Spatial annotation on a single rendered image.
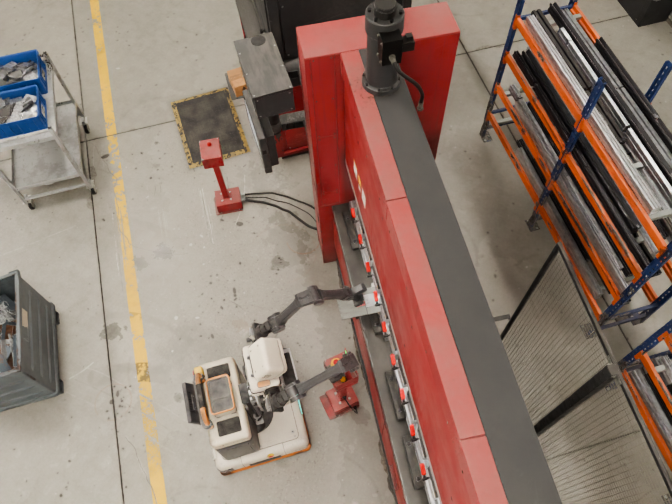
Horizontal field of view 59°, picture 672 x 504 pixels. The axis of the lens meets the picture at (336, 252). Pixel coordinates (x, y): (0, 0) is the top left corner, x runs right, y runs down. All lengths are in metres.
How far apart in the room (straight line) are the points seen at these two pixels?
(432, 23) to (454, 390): 1.99
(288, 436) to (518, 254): 2.48
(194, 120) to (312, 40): 3.04
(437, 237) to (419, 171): 0.35
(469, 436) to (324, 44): 2.09
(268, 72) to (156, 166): 2.51
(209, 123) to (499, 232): 2.99
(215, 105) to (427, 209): 3.95
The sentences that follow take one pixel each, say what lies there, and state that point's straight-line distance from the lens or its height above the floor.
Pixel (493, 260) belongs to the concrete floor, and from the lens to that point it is 5.23.
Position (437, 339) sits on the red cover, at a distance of 2.37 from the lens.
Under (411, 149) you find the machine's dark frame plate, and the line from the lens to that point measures 2.82.
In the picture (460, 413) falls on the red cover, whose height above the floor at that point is 2.30.
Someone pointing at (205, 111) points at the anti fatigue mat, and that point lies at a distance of 6.23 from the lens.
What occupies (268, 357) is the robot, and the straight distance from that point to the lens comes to 3.32.
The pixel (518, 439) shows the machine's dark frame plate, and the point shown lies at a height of 2.30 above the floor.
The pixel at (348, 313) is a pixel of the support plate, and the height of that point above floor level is 1.00.
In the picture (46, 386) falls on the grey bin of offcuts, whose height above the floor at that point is 0.29.
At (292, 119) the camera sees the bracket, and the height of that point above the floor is 1.21.
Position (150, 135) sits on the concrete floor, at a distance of 6.20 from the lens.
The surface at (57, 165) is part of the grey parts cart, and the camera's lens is 5.86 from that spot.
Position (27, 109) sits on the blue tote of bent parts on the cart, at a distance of 5.47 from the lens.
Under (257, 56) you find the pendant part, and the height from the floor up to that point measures 1.95.
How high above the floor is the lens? 4.50
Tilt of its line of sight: 61 degrees down
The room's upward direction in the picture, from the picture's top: 3 degrees counter-clockwise
